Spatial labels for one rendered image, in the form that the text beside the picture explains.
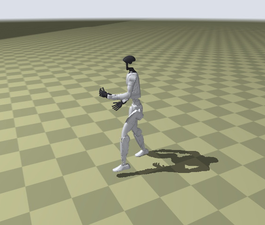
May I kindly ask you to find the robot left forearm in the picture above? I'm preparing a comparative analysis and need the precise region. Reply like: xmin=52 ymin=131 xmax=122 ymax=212
xmin=107 ymin=93 xmax=129 ymax=100

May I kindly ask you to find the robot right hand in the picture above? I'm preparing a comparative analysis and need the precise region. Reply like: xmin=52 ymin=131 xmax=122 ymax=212
xmin=112 ymin=100 xmax=127 ymax=111

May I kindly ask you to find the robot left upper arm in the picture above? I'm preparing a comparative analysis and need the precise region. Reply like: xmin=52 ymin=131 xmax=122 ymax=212
xmin=127 ymin=75 xmax=137 ymax=99

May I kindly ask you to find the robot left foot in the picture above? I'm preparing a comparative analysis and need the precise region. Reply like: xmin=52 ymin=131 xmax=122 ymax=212
xmin=113 ymin=163 xmax=130 ymax=172

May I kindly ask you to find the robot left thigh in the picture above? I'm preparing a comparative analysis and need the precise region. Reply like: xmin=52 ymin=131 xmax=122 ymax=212
xmin=121 ymin=109 xmax=144 ymax=140

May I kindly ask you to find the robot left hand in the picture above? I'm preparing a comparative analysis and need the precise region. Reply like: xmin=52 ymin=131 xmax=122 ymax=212
xmin=99 ymin=87 xmax=112 ymax=98

